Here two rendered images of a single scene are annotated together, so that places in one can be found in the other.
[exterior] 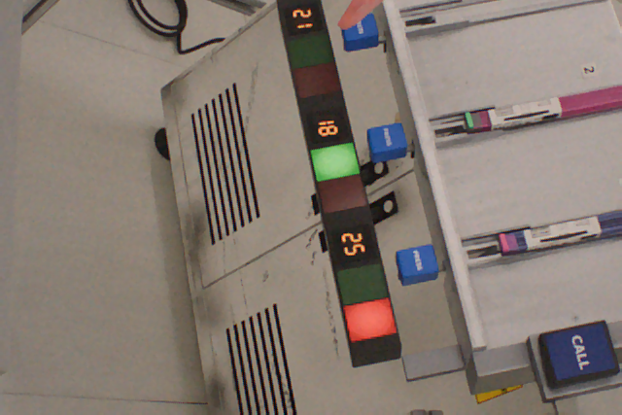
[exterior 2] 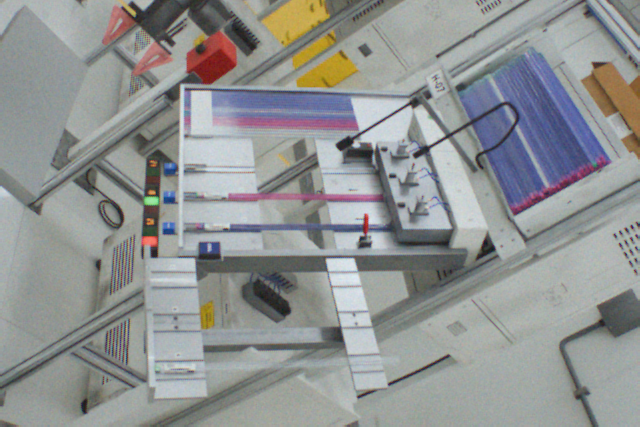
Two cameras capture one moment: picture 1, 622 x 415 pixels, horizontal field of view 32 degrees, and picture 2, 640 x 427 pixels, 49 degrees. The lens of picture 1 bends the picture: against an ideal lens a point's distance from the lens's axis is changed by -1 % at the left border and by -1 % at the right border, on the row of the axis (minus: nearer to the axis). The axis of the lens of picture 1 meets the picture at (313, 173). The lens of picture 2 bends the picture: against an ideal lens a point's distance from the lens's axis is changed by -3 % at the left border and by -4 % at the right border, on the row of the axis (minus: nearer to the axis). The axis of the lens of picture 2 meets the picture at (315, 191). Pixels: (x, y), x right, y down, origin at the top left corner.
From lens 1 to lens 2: 109 cm
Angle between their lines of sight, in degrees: 24
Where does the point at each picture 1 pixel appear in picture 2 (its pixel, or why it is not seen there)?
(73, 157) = (59, 253)
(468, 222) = (189, 220)
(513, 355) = (191, 252)
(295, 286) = not seen: hidden behind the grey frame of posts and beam
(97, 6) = (85, 205)
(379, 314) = (153, 240)
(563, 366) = (203, 250)
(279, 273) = not seen: hidden behind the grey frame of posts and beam
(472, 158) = (195, 205)
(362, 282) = (150, 231)
